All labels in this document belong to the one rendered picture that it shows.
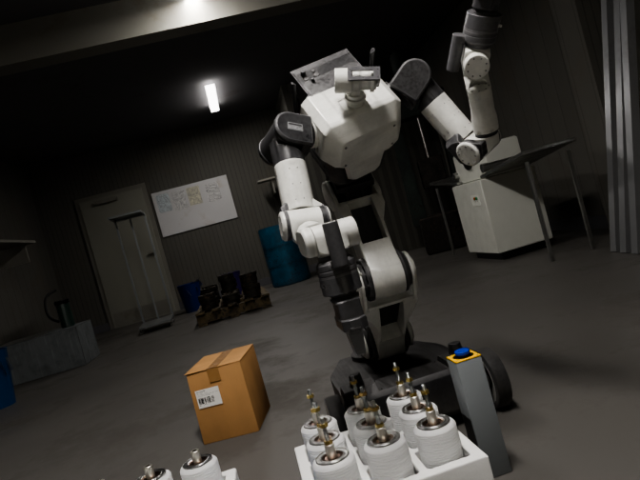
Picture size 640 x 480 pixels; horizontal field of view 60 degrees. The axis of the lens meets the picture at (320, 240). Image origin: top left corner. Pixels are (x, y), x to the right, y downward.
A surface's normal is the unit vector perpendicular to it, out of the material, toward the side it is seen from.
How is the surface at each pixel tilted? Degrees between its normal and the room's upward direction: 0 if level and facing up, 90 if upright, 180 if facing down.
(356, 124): 102
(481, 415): 90
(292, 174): 72
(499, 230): 90
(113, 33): 90
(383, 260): 58
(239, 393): 90
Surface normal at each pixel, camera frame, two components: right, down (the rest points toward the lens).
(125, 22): 0.14, -0.01
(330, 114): -0.03, -0.52
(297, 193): 0.15, -0.33
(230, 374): -0.09, 0.05
